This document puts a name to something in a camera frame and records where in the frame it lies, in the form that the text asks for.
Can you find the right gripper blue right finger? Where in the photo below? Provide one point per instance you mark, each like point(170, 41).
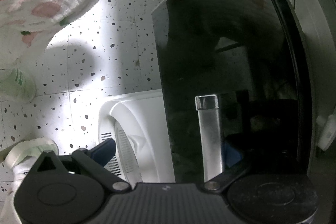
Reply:
point(220, 174)

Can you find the white plastic appliance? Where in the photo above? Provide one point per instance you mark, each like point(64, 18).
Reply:
point(137, 123)

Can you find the black drawer front panel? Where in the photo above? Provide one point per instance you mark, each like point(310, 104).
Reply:
point(250, 53)

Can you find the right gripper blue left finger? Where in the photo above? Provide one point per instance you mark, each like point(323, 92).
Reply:
point(92, 163)

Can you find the silver drawer handle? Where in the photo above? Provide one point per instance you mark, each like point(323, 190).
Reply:
point(210, 126)

